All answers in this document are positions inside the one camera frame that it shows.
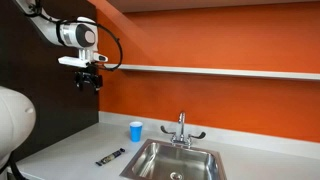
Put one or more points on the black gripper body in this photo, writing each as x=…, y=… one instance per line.
x=88, y=78

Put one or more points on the dark wood cabinet panel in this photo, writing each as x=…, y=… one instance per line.
x=50, y=100

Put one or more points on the blue plastic cup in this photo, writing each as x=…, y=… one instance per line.
x=135, y=131

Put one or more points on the stainless steel sink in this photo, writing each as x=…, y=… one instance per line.
x=173, y=163

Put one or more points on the overhead cabinet underside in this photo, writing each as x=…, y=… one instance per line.
x=200, y=5

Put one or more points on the white counter backsplash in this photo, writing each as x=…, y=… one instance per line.
x=233, y=136

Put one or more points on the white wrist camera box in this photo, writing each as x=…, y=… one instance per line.
x=73, y=61

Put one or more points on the white wall shelf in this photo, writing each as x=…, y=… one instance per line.
x=216, y=71

